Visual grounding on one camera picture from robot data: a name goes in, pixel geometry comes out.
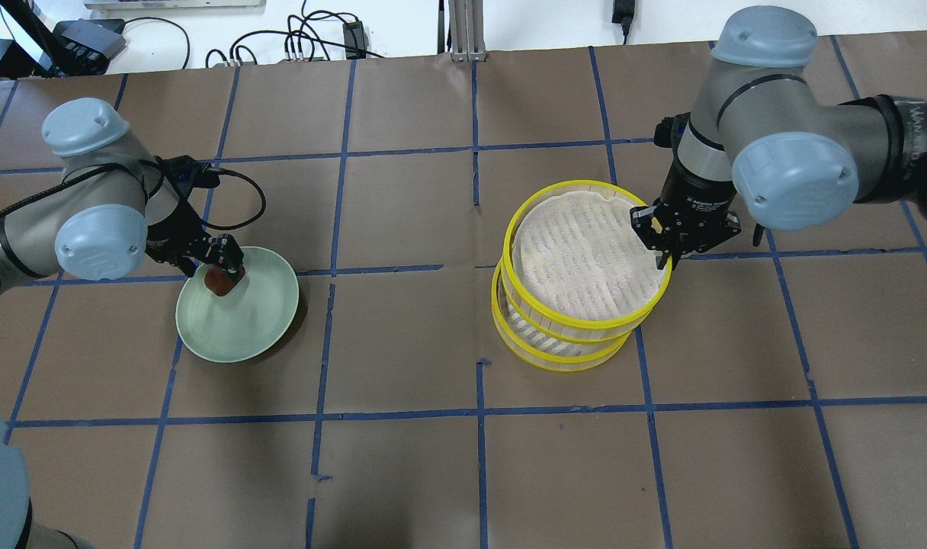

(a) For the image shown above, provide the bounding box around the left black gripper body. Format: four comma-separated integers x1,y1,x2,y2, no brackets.
146,201,245,279

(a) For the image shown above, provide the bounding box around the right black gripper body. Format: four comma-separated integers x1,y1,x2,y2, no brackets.
630,166,742,270

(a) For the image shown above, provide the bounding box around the brown bun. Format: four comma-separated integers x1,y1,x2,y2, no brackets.
204,265,246,297

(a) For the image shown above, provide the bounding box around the yellow steamer layer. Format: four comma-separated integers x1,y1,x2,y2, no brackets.
490,267,633,372
499,178,672,344

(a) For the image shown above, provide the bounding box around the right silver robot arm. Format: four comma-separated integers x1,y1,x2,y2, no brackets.
630,5,927,270

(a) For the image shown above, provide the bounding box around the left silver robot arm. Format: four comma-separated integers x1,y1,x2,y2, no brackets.
0,98,246,296

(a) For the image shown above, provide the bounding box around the light green plate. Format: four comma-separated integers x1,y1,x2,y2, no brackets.
175,246,300,364

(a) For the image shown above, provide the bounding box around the black power brick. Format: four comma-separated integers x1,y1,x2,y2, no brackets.
342,21,368,58

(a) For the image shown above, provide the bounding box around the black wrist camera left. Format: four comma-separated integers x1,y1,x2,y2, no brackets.
162,156,220,197

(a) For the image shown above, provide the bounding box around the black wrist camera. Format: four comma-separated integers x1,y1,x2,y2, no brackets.
162,156,220,197
653,112,690,150

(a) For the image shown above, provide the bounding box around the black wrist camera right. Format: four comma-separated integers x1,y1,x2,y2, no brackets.
653,112,690,150

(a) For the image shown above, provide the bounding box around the black camera stand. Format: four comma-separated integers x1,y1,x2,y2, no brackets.
0,1,127,78

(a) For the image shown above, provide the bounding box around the aluminium frame post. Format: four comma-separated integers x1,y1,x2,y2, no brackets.
444,0,487,63

